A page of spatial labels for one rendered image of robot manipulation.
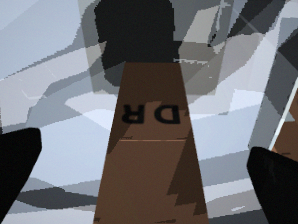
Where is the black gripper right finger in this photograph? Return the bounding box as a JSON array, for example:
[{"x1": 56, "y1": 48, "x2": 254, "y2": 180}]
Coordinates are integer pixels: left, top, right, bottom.
[{"x1": 247, "y1": 147, "x2": 298, "y2": 224}]

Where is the brown box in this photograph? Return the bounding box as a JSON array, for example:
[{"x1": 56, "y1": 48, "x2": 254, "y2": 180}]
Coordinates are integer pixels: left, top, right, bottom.
[
  {"x1": 271, "y1": 121, "x2": 298, "y2": 161},
  {"x1": 289, "y1": 89, "x2": 298, "y2": 124},
  {"x1": 92, "y1": 63, "x2": 209, "y2": 224}
]

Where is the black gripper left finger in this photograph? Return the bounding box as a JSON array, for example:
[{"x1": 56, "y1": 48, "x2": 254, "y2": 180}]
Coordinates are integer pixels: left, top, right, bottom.
[{"x1": 0, "y1": 128, "x2": 43, "y2": 224}]

